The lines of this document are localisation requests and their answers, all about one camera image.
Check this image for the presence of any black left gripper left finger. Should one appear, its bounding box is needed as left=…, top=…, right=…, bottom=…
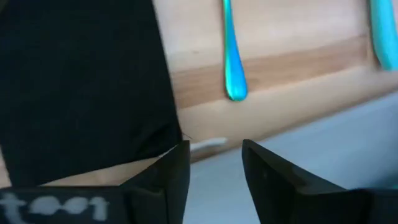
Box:
left=0, top=139, right=191, bottom=224

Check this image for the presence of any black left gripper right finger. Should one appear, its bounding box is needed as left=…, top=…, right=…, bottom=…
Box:
left=241, top=139, right=398, bottom=224

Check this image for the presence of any black cloth napkin white tag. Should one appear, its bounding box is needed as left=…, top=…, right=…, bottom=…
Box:
left=0, top=0, right=228, bottom=188

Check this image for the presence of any spoon with teal handle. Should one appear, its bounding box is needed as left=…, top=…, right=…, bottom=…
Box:
left=368, top=0, right=398, bottom=72

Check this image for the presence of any grey plastic tray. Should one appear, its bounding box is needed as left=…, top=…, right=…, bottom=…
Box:
left=183, top=93, right=398, bottom=224

